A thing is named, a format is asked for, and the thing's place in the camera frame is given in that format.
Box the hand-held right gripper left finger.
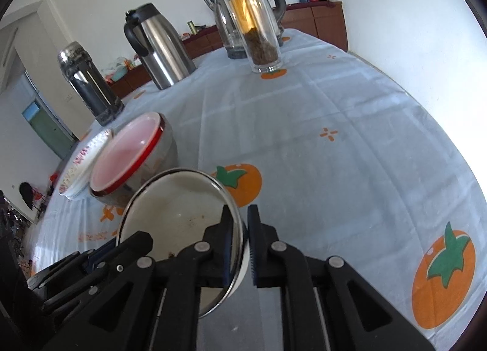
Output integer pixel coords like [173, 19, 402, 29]
[42, 204, 239, 351]

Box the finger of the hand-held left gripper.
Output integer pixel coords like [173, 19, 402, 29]
[40, 231, 153, 316]
[28, 249, 96, 289]

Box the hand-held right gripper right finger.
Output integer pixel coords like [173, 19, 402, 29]
[247, 204, 436, 351]

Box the white floral plate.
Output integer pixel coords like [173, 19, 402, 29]
[60, 128, 115, 196]
[65, 168, 94, 200]

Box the stainless steel bowl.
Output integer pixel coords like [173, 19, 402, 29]
[90, 114, 179, 208]

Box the black round object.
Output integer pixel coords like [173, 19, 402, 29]
[19, 182, 35, 211]

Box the green door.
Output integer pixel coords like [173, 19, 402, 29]
[21, 102, 75, 160]

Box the dark worn thermos flask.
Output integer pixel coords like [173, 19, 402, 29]
[57, 41, 126, 127]

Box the colourful clutter pile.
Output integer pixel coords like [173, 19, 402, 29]
[104, 56, 144, 84]

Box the glass tea bottle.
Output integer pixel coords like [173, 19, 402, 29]
[212, 0, 283, 75]

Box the brown wooden cabinet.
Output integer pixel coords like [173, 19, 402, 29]
[106, 0, 349, 100]

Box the steel carafe black handle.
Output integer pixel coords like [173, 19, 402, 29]
[123, 3, 197, 91]

